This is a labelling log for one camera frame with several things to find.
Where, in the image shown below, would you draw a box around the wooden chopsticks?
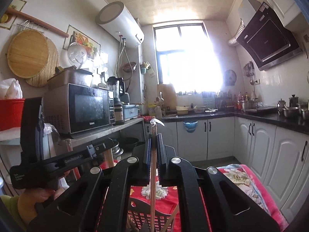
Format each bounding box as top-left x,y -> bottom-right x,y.
103,149 -> 114,168

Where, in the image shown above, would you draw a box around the chopsticks pair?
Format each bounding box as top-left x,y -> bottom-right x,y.
150,118 -> 164,231

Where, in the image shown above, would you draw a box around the green sleeve forearm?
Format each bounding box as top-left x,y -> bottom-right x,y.
1,195 -> 26,231

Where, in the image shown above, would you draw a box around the white lower kitchen cabinets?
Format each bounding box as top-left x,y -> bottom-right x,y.
158,116 -> 308,222

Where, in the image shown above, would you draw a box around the kitchen window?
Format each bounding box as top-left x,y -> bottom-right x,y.
154,23 -> 223,94

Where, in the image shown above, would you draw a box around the person's left hand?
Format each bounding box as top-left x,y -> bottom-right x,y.
17,177 -> 69,225

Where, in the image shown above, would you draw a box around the dark green utensil basket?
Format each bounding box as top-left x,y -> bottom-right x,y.
128,197 -> 182,231

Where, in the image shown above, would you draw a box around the blue bag on cabinet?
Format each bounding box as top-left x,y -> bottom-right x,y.
183,121 -> 198,133

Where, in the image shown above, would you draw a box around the red plastic basin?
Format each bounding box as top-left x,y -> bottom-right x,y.
0,98 -> 25,131

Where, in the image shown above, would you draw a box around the red floral tablecloth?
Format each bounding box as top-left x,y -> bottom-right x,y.
98,159 -> 289,232

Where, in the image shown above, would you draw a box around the silver microwave oven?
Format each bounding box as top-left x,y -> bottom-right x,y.
43,83 -> 115,137

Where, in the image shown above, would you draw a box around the black blender jug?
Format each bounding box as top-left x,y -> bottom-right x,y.
106,77 -> 125,106

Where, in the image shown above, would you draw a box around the woven round mat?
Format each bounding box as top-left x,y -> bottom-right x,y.
26,38 -> 60,87

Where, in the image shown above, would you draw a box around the round wooden cutting board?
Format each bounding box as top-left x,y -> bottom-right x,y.
7,29 -> 49,78

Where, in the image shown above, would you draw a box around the steel bowl on counter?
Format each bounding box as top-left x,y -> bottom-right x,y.
283,107 -> 299,118

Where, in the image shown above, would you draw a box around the white water heater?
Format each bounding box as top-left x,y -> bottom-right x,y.
95,1 -> 144,48

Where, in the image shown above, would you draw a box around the black range hood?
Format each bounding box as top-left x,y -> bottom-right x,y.
237,2 -> 302,71

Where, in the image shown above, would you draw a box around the wooden rolling pin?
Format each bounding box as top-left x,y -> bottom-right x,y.
5,8 -> 69,38

